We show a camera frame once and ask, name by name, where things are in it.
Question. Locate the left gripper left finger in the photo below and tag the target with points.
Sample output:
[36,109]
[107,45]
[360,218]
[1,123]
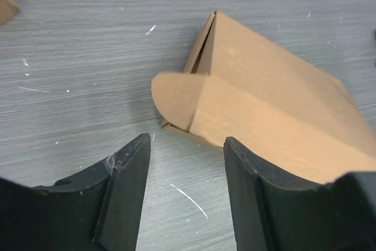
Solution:
[98,208]

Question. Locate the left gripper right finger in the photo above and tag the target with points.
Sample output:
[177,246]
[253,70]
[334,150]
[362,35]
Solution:
[273,209]

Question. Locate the brown cardboard box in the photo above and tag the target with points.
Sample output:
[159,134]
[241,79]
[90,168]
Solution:
[8,9]
[238,83]

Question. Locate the folded brown cardboard box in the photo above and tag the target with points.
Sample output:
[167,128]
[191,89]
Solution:
[8,9]

